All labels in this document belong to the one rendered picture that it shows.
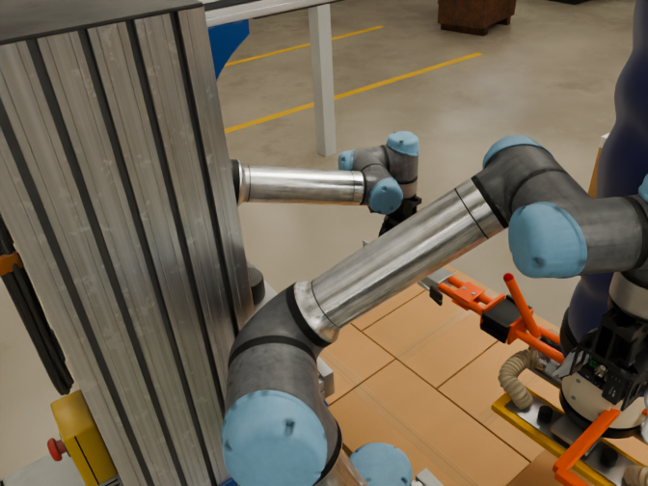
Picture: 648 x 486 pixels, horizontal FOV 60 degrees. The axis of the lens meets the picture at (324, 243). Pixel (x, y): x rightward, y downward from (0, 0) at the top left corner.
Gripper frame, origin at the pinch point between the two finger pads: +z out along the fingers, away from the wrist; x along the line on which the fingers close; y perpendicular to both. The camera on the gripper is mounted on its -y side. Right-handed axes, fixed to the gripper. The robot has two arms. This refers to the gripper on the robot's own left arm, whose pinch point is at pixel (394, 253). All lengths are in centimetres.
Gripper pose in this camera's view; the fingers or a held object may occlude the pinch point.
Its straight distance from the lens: 154.0
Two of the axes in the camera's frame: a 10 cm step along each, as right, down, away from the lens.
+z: 0.6, 8.2, 5.7
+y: 6.2, 4.2, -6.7
